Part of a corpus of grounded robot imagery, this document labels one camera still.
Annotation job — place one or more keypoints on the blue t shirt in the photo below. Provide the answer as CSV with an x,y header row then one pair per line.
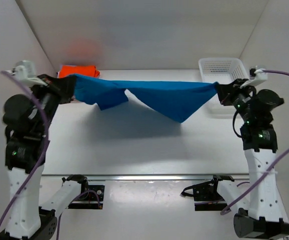
x,y
177,100

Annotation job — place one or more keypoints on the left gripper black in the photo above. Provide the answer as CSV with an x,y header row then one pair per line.
x,y
68,82

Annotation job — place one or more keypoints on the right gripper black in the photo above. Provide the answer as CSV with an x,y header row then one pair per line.
x,y
226,92

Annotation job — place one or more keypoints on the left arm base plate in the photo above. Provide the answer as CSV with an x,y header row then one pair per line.
x,y
93,200

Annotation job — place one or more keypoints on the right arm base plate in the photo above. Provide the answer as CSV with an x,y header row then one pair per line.
x,y
205,194

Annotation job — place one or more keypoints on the folded orange t shirt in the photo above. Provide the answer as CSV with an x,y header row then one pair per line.
x,y
89,70

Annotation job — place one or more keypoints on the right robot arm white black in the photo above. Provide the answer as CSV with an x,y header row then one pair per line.
x,y
257,214

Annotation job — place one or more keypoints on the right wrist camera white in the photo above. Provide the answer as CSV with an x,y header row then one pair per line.
x,y
257,76

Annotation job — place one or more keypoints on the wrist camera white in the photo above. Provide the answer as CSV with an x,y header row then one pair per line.
x,y
257,76
25,73

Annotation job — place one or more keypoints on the white plastic basket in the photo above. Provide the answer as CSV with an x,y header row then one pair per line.
x,y
223,70

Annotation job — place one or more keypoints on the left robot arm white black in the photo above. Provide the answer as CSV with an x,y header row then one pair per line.
x,y
27,118

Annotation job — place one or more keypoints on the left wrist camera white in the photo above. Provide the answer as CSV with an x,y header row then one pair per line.
x,y
25,73

